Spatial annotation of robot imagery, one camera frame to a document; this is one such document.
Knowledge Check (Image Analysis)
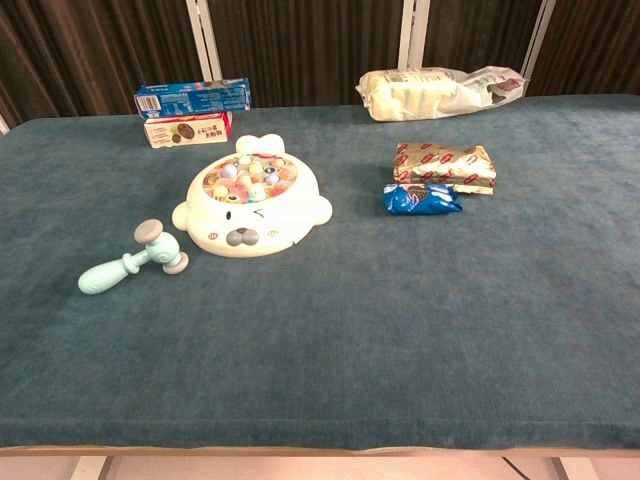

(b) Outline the white and red cookie box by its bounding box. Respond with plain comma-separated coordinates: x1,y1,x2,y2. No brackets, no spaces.
143,111,234,150

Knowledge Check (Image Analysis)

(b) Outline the teal blue table cloth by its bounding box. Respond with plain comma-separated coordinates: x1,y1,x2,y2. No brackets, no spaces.
0,93,640,451

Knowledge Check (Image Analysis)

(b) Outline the blue Oreo snack packet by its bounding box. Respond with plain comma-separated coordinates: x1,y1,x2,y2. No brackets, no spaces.
382,183,464,217

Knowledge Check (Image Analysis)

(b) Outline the white seal whack-a-mole toy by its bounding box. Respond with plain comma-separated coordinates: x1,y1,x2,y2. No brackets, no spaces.
171,133,334,260

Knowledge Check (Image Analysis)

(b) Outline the dark brown pleated curtain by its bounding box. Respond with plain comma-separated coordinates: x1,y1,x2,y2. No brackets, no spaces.
0,0,640,129

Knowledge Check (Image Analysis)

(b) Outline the gold foil snack packet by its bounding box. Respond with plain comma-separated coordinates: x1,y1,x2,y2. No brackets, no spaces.
392,142,498,195

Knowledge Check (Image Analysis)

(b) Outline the clear plastic bread bag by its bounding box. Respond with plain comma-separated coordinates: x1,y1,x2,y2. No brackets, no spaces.
355,65,530,123

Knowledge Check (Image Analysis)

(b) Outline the blue Oreo cookie box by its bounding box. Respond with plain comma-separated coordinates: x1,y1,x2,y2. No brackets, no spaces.
133,77,253,120

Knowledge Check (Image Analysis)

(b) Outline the mint green toy hammer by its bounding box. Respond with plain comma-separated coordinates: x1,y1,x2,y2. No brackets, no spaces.
77,218,191,295

